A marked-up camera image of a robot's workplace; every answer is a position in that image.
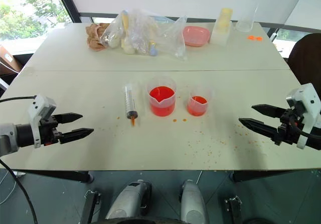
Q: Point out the empty clear beaker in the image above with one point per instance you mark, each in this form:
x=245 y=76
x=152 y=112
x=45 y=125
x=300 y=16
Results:
x=247 y=20

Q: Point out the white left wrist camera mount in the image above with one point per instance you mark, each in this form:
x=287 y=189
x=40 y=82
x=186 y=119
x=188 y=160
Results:
x=40 y=109

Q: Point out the clear plastic bag with bottles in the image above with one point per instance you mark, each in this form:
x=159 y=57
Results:
x=130 y=30

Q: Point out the black table leg frame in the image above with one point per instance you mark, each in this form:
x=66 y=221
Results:
x=75 y=183
x=250 y=181

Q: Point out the small beaker with red liquid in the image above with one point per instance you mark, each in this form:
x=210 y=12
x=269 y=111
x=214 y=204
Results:
x=198 y=103

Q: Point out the crumpled brown paper towel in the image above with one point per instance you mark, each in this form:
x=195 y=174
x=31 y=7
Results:
x=94 y=37

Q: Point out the orange plastic cap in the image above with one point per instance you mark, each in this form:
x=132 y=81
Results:
x=258 y=38

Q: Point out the cardboard box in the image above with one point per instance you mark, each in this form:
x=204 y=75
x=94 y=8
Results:
x=7 y=60

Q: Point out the clear plastic syringe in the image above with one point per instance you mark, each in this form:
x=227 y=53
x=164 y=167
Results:
x=131 y=103

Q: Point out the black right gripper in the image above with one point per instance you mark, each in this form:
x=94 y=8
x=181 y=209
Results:
x=289 y=127

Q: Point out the empty clear plastic bag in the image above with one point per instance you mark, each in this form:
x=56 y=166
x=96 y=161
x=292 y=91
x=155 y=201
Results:
x=175 y=39

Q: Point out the silver robot leg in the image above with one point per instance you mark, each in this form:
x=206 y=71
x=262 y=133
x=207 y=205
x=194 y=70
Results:
x=193 y=201
x=130 y=200

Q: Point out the silver right robot leg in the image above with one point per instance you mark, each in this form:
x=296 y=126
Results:
x=193 y=201

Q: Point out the pink plastic plate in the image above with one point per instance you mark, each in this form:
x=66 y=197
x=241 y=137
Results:
x=195 y=35

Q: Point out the silver left robot leg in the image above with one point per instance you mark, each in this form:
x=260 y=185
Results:
x=130 y=200

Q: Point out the blue and yellow baby bottle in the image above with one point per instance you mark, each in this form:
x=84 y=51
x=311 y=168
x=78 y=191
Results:
x=153 y=49

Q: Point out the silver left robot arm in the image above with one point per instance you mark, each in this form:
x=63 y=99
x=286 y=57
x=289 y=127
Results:
x=8 y=135

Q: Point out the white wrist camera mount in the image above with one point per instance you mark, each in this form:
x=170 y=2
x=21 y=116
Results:
x=305 y=101
x=40 y=109

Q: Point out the large beaker with red liquid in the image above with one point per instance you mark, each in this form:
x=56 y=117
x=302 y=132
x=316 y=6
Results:
x=162 y=96

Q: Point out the dark brown chair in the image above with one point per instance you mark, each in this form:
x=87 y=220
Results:
x=307 y=58

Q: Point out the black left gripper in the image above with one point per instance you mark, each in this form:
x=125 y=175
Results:
x=49 y=131

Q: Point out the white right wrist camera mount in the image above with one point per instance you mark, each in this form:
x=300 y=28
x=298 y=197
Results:
x=305 y=101

